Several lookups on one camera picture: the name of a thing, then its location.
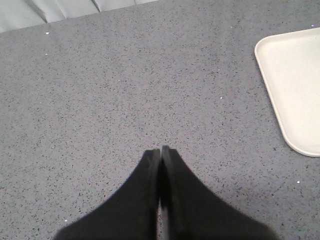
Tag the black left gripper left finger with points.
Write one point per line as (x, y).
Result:
(129, 214)

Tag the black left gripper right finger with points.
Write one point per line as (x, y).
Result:
(196, 213)

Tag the cream rectangular plastic tray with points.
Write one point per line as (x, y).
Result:
(290, 67)

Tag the grey pleated curtain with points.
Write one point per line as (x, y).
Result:
(18, 14)

